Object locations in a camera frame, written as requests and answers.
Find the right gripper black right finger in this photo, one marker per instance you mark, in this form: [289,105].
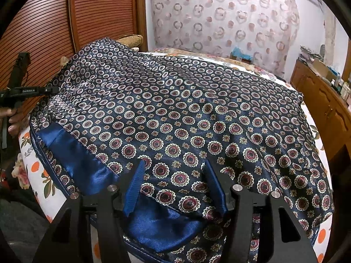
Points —
[218,188]

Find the olive brown folded blanket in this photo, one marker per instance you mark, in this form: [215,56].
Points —
[132,40]

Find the patterned wall curtain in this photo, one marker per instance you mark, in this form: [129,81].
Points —
[263,29]

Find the navy patterned silk garment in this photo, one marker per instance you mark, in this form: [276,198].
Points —
[178,131]

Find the orange print bed sheet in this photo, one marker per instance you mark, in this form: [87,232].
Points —
[41,175]

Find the wooden sideboard cabinet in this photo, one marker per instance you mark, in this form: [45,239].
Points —
[327,108]

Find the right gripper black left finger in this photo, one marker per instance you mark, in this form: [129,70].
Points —
[128,189]

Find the floral quilt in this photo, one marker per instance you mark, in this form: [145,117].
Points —
[227,61]

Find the left hand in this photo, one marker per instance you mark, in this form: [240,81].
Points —
[15,117]

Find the blue bag behind bed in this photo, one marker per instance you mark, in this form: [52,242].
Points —
[237,54]

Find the cardboard box on sideboard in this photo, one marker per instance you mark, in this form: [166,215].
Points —
[321,69]

